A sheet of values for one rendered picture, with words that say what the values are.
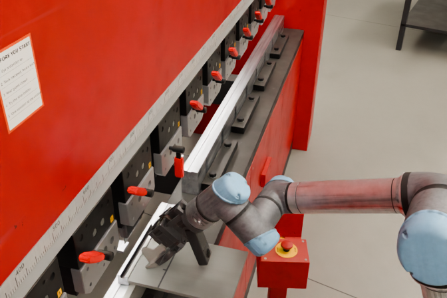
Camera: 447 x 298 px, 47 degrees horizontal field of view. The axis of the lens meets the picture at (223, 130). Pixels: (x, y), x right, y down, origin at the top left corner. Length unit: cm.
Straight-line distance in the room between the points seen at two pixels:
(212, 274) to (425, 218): 58
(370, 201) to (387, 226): 199
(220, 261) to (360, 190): 43
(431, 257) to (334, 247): 196
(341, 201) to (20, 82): 71
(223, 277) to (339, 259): 158
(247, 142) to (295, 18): 135
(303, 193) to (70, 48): 62
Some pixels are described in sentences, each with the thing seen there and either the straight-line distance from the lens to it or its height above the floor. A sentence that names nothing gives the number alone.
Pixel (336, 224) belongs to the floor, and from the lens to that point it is 304.
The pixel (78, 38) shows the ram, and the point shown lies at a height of 167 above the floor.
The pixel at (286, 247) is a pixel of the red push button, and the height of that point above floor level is 81.
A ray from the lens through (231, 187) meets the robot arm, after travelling 110.
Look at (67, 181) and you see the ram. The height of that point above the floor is 145.
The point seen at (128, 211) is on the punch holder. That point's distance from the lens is 115.
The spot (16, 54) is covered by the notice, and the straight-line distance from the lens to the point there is 74.
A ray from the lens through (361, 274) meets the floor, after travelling 279.
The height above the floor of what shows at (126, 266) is 100.
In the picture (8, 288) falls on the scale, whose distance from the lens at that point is 83.
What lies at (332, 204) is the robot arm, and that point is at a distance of 116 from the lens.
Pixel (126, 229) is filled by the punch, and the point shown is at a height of 113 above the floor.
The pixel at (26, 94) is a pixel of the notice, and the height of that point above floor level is 164.
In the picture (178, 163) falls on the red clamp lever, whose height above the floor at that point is 120.
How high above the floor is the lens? 197
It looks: 31 degrees down
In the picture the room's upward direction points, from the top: 1 degrees clockwise
